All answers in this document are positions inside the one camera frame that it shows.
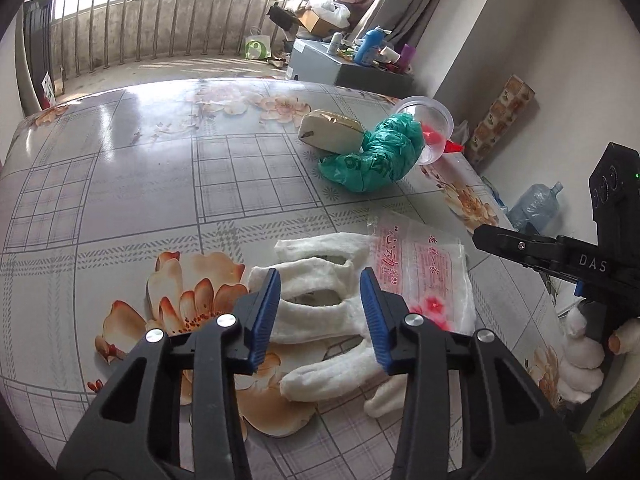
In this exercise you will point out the white green paper bag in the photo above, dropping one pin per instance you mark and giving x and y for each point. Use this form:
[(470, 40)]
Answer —
[(257, 46)]

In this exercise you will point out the cardboard box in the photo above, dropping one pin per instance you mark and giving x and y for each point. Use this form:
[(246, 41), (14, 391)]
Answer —
[(317, 22)]

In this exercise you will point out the tall patterned carton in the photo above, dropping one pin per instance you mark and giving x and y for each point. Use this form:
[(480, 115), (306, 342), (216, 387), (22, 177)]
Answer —
[(502, 117)]

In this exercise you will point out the grey low cabinet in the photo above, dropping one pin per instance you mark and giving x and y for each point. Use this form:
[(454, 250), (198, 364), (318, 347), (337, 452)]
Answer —
[(315, 65)]

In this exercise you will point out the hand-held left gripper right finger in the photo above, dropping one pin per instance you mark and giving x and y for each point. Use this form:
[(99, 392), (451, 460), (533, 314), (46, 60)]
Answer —
[(372, 310)]

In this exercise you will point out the black slatted chair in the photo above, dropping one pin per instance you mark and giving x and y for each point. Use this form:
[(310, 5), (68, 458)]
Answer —
[(40, 45)]

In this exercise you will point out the large water jug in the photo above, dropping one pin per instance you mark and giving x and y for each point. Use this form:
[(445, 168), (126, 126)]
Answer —
[(535, 205)]

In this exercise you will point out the red plastic wrapper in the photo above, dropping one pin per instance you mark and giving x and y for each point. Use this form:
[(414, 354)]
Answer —
[(454, 146)]

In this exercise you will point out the green white rug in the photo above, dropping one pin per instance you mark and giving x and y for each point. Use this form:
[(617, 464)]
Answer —
[(617, 420)]

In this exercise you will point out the clear red-printed plastic bag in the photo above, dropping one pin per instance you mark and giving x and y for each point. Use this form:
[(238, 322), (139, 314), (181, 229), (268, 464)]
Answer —
[(425, 270)]

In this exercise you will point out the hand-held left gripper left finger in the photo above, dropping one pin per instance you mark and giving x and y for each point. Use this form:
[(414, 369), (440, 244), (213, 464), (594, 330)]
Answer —
[(262, 310)]

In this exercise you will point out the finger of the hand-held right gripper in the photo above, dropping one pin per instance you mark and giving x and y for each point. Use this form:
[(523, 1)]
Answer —
[(515, 247)]

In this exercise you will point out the blue detergent bottle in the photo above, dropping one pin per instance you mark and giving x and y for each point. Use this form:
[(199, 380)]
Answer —
[(369, 47)]

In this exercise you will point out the small white bottle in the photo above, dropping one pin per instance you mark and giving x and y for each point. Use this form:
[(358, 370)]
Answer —
[(337, 44)]

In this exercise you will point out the metal window railing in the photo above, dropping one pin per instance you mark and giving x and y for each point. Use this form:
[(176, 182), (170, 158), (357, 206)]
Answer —
[(165, 15)]

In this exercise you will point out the white knitted glove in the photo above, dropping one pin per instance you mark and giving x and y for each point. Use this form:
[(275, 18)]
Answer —
[(310, 325)]

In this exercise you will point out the person's right hand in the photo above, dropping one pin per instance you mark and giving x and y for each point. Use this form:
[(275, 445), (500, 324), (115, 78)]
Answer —
[(582, 360)]

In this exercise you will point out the green plastic bag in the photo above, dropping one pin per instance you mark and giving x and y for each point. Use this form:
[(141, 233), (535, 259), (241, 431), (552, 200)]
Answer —
[(380, 155)]

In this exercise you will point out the grey curtain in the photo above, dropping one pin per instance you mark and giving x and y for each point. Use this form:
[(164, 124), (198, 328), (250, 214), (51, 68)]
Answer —
[(415, 5)]

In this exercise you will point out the black bag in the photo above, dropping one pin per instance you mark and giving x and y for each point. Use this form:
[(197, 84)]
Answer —
[(282, 16)]

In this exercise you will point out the clear plastic container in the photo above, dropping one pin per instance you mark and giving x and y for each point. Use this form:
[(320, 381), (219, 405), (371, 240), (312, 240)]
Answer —
[(440, 120)]

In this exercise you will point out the white red paper card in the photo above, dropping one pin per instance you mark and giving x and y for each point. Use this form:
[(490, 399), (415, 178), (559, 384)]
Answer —
[(50, 89)]

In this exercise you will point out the purple bottle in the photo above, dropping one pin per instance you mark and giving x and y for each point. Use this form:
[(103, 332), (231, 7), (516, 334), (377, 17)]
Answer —
[(406, 56)]

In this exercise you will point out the beige food package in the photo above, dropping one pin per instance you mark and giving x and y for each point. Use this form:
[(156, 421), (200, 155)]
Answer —
[(327, 132)]

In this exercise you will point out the white floor plastic bag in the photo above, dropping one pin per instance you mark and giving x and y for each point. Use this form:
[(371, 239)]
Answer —
[(460, 132)]

